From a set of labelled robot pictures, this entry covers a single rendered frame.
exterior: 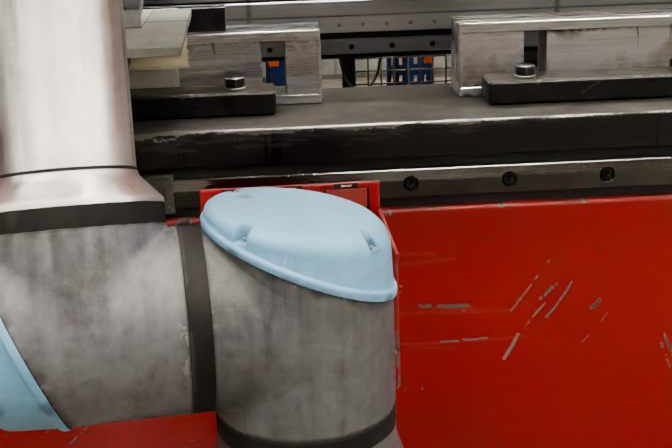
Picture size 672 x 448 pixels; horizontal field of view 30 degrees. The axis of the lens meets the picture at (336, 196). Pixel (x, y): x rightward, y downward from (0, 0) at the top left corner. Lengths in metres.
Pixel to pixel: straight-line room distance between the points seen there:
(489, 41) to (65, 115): 0.95
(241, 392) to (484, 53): 0.94
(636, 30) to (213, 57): 0.54
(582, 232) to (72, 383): 0.96
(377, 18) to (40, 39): 1.14
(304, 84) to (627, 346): 0.53
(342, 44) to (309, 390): 1.15
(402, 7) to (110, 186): 1.15
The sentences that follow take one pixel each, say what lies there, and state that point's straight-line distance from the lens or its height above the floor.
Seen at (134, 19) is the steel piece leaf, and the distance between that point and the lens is 1.47.
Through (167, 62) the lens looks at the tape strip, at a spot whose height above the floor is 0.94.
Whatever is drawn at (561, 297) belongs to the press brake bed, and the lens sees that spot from 1.61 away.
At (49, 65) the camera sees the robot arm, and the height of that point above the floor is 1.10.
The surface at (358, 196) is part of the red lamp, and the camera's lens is 1.39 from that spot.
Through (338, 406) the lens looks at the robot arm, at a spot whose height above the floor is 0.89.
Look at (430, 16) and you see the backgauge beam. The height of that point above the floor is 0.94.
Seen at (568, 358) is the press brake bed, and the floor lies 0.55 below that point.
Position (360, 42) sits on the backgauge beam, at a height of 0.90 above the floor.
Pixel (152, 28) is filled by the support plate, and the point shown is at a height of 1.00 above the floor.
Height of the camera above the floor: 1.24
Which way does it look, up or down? 17 degrees down
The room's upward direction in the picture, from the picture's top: 2 degrees counter-clockwise
